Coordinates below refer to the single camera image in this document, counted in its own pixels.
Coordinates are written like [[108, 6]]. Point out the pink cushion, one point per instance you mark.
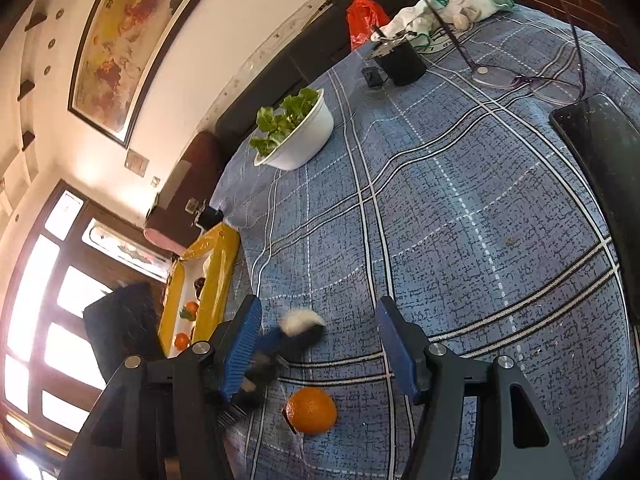
[[162, 241]]

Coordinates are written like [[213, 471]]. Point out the tan cardboard piece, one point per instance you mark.
[[181, 177]]

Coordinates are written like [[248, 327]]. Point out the white bowl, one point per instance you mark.
[[305, 140]]

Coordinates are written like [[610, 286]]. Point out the framed painting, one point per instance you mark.
[[130, 35]]

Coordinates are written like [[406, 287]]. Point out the red plastic bag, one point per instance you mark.
[[362, 20]]

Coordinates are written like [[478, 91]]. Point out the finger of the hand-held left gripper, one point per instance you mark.
[[272, 342]]

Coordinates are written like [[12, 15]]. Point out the black cylindrical motor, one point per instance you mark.
[[210, 216], [405, 62]]

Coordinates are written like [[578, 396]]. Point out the orange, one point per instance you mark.
[[190, 310], [182, 341], [312, 410]]

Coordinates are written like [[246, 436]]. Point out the eyeglasses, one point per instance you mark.
[[492, 76]]

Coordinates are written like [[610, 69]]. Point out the wooden glass door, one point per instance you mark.
[[75, 290]]

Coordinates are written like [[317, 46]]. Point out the blue plaid tablecloth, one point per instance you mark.
[[450, 235]]

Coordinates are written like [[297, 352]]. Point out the green lettuce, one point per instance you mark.
[[272, 122]]

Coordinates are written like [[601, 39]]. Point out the black phone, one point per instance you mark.
[[605, 160]]

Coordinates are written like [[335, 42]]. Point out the black sofa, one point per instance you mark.
[[300, 60]]

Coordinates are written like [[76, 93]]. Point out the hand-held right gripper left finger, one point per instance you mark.
[[242, 347]]

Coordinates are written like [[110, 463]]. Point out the wall plaque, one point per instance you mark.
[[137, 162]]

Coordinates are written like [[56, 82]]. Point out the small black block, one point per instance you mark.
[[374, 77]]

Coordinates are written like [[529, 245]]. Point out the dark cloth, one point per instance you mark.
[[122, 325]]

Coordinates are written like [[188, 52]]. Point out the yellow tray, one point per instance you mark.
[[220, 270]]

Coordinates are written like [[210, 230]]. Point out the white work gloves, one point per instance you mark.
[[480, 2]]

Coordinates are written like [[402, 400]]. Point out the brown armchair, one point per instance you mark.
[[200, 160]]

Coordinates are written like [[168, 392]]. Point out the white food piece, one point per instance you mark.
[[302, 321]]

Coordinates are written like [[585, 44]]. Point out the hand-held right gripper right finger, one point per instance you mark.
[[397, 352]]

